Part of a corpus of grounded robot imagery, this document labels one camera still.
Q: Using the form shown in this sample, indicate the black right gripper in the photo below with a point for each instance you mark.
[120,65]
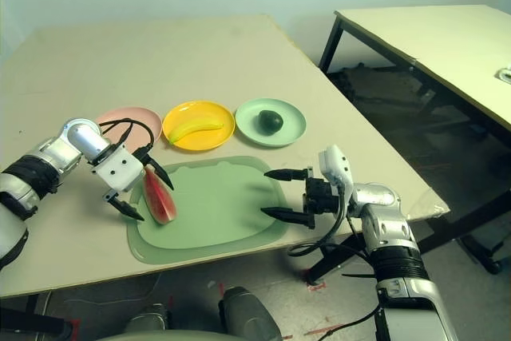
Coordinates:
[321,195]

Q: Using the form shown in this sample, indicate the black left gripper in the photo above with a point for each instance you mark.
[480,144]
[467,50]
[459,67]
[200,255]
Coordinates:
[108,196]

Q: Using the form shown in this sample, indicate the toy watermelon slice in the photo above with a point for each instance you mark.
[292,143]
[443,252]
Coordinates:
[159,205]

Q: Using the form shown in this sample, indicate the dark green toy avocado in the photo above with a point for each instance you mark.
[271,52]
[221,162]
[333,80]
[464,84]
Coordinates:
[270,122]

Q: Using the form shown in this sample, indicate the yellow toy banana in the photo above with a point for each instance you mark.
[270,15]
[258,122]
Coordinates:
[191,128]

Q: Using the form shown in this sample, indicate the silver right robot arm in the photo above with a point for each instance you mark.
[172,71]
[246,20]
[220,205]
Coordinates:
[391,229]

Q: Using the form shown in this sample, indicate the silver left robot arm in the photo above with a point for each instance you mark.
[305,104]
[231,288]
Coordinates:
[48,157]

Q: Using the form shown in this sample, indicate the green silicone placemat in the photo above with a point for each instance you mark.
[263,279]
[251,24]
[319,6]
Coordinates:
[215,205]

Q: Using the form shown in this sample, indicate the pink plastic plate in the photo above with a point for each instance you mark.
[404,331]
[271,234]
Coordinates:
[139,117]

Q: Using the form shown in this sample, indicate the yellow plastic plate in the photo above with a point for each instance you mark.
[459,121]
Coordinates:
[199,143]

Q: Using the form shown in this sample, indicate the mint green plastic plate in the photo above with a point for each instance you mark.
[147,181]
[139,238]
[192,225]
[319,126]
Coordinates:
[251,125]

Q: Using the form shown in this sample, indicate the black table leg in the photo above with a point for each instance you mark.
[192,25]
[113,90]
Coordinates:
[331,265]
[40,319]

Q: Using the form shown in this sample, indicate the red floor tape mark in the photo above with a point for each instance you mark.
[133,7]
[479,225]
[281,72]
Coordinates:
[220,290]
[72,327]

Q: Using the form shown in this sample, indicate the grey robot right knee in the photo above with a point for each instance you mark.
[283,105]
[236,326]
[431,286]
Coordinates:
[247,313]

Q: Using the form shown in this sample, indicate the grey robot knee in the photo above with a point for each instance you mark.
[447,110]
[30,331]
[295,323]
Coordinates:
[149,319]
[247,313]

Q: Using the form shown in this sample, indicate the grey robot left knee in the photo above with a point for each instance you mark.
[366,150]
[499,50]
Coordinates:
[149,319]

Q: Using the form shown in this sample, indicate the clear plastic film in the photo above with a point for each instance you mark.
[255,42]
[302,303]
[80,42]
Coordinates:
[429,207]

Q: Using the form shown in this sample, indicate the pale robot torso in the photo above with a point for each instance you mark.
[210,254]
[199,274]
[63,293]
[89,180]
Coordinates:
[159,336]

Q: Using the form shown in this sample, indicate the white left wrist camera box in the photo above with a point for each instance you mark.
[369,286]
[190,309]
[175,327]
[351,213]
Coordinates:
[116,171]

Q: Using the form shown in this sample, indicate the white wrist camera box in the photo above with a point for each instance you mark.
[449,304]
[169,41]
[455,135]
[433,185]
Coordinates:
[116,171]
[335,165]

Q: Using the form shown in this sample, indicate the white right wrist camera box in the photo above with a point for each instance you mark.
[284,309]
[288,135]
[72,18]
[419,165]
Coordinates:
[335,165]

